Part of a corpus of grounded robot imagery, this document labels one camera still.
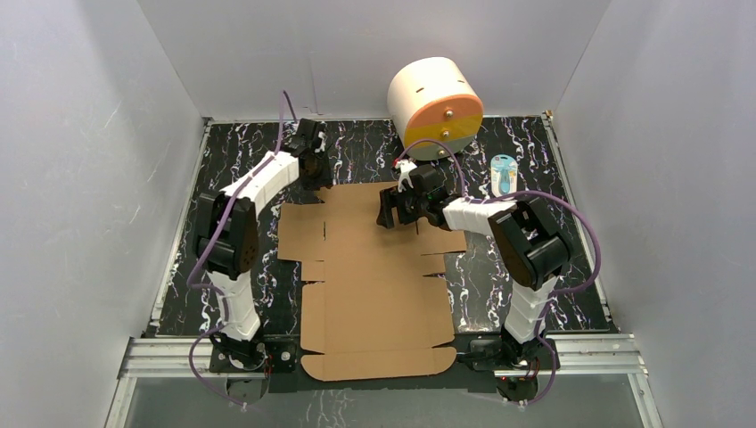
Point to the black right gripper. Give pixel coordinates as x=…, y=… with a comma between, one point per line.
x=389, y=199

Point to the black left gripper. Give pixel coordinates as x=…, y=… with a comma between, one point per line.
x=316, y=176

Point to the brown cardboard box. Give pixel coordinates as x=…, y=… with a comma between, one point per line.
x=366, y=287

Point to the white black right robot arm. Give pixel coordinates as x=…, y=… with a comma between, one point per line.
x=529, y=242

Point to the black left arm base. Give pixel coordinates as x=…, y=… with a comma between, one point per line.
x=266, y=354

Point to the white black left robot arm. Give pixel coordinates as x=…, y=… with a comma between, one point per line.
x=226, y=236

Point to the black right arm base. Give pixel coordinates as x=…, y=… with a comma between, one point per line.
x=530, y=359

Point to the white orange yellow cylinder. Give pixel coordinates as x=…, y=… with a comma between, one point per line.
x=434, y=109

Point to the blue white packaged item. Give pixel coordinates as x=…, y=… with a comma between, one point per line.
x=503, y=175

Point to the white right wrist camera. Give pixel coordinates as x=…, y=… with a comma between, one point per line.
x=404, y=167

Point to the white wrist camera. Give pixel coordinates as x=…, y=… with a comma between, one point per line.
x=404, y=167
x=318, y=145

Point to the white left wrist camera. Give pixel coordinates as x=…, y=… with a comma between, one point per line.
x=318, y=145

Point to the aluminium frame rail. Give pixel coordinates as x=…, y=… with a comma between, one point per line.
x=578, y=354

